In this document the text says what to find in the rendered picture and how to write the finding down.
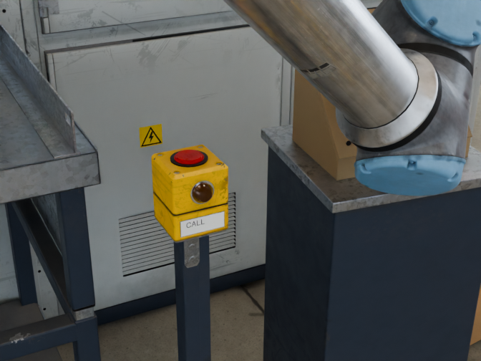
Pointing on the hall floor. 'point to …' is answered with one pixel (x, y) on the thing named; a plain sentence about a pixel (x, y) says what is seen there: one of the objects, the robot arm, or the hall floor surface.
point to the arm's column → (368, 276)
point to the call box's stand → (192, 299)
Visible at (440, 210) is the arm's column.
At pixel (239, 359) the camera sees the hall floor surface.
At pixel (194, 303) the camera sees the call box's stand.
